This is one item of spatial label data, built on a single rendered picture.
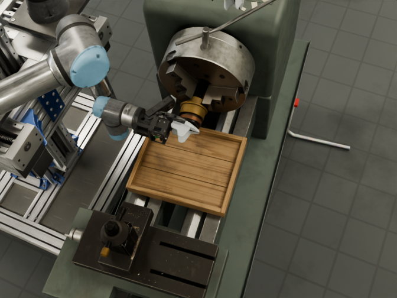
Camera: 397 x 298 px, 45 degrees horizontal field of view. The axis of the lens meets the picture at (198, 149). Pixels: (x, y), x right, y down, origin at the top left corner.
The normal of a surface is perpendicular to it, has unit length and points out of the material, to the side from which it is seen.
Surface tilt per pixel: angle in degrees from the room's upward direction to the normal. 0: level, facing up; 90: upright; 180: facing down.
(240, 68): 52
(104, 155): 0
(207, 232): 0
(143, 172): 0
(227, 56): 31
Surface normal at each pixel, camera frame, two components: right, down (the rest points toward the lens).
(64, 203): -0.07, -0.46
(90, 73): 0.52, 0.73
